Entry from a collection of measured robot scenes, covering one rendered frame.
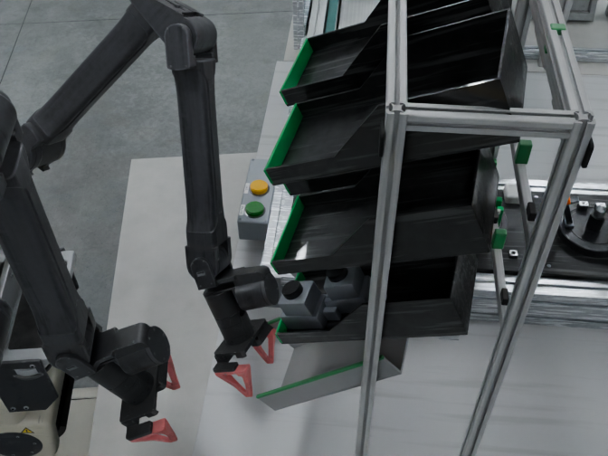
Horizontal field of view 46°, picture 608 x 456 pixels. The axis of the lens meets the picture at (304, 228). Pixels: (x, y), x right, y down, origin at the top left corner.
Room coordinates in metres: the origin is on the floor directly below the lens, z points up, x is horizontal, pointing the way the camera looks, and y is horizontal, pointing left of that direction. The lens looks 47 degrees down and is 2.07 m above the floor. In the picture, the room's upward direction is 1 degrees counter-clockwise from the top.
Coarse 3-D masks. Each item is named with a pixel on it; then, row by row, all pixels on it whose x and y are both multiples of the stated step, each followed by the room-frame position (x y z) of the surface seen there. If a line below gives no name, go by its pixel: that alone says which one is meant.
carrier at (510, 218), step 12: (504, 192) 1.13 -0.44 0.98; (516, 192) 1.12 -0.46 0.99; (504, 204) 1.10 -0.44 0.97; (516, 204) 1.10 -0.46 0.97; (504, 216) 1.04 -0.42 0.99; (516, 216) 1.06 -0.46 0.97; (504, 228) 1.01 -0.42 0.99; (516, 228) 1.03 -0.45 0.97; (516, 240) 0.99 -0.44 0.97; (504, 252) 0.96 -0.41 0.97; (480, 264) 0.93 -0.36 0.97; (492, 264) 0.93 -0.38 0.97; (504, 264) 0.93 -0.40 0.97; (516, 264) 0.93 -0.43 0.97
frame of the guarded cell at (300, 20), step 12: (300, 0) 1.89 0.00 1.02; (300, 12) 1.89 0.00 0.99; (300, 24) 1.89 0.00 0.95; (300, 36) 1.89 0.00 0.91; (528, 48) 1.84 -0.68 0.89; (576, 48) 1.83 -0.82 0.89; (588, 48) 1.83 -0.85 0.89; (600, 48) 1.83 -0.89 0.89; (576, 60) 1.81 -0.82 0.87; (588, 60) 1.80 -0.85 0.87; (600, 60) 1.80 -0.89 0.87
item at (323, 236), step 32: (416, 160) 0.68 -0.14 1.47; (448, 160) 0.67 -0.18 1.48; (480, 160) 0.61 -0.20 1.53; (320, 192) 0.71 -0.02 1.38; (352, 192) 0.70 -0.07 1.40; (416, 192) 0.67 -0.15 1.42; (448, 192) 0.65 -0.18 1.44; (480, 192) 0.57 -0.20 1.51; (288, 224) 0.67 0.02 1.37; (320, 224) 0.67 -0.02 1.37; (352, 224) 0.65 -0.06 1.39; (416, 224) 0.55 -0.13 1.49; (448, 224) 0.54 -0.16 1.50; (480, 224) 0.54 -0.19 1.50; (288, 256) 0.62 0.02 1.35; (320, 256) 0.58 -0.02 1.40; (352, 256) 0.57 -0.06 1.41; (416, 256) 0.55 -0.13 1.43; (448, 256) 0.54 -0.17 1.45
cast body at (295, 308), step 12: (288, 288) 0.64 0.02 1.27; (300, 288) 0.63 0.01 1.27; (312, 288) 0.64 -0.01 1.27; (288, 300) 0.62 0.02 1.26; (300, 300) 0.61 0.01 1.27; (312, 300) 0.62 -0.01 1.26; (324, 300) 0.63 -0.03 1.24; (288, 312) 0.62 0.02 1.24; (300, 312) 0.61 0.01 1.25; (312, 312) 0.61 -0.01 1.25; (324, 312) 0.62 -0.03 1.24; (336, 312) 0.61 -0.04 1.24; (288, 324) 0.62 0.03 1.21; (300, 324) 0.61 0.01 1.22; (312, 324) 0.60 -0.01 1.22; (324, 324) 0.60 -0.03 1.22
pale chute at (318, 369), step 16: (304, 352) 0.70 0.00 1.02; (320, 352) 0.67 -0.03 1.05; (336, 352) 0.65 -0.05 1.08; (352, 352) 0.63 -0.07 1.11; (384, 352) 0.60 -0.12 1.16; (400, 352) 0.58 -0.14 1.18; (288, 368) 0.68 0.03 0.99; (304, 368) 0.66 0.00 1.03; (320, 368) 0.64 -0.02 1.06; (336, 368) 0.62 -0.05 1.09; (352, 368) 0.56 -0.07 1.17; (384, 368) 0.55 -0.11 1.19; (400, 368) 0.55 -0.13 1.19; (288, 384) 0.64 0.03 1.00; (304, 384) 0.58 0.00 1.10; (320, 384) 0.58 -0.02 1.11; (336, 384) 0.57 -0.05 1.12; (352, 384) 0.56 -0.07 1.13; (272, 400) 0.60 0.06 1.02; (288, 400) 0.59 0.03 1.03; (304, 400) 0.58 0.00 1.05
